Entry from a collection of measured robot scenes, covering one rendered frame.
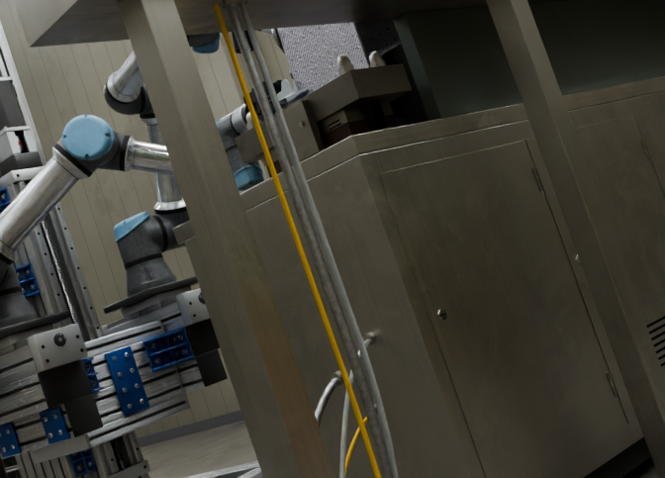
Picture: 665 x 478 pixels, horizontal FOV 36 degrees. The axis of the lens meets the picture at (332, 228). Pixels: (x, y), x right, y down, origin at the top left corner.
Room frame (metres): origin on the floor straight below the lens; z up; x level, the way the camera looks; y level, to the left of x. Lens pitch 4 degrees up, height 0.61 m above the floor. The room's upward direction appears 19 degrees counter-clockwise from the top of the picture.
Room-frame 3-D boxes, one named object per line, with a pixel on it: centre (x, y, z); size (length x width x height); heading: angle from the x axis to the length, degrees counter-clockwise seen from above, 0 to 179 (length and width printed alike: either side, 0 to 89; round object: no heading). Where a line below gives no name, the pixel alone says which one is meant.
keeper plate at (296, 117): (2.10, 0.00, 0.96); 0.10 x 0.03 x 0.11; 43
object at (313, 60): (2.29, -0.11, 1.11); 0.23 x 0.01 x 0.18; 43
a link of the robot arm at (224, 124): (2.58, 0.16, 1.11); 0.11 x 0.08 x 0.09; 43
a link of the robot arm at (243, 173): (2.59, 0.16, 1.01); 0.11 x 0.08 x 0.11; 5
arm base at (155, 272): (3.03, 0.56, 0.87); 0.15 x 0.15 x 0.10
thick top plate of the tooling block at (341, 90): (2.18, -0.05, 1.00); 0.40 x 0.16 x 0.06; 43
